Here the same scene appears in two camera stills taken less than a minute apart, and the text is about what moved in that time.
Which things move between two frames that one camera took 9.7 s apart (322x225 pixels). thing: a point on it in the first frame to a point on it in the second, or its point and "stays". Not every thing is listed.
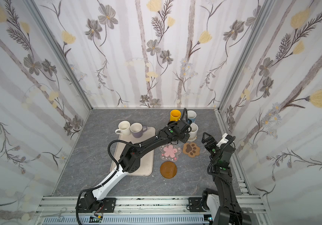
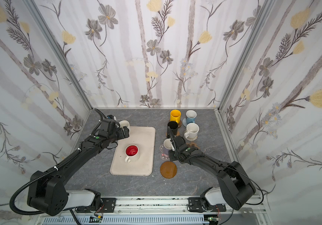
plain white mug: [125, 128] stays
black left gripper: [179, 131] to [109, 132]
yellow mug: [175, 115] stays
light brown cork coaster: [168, 169] stays
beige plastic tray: [146, 168] stays
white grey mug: [137, 129] to [167, 144]
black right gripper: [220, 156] to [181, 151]
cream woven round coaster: [190, 140] stays
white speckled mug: [193, 134] stays
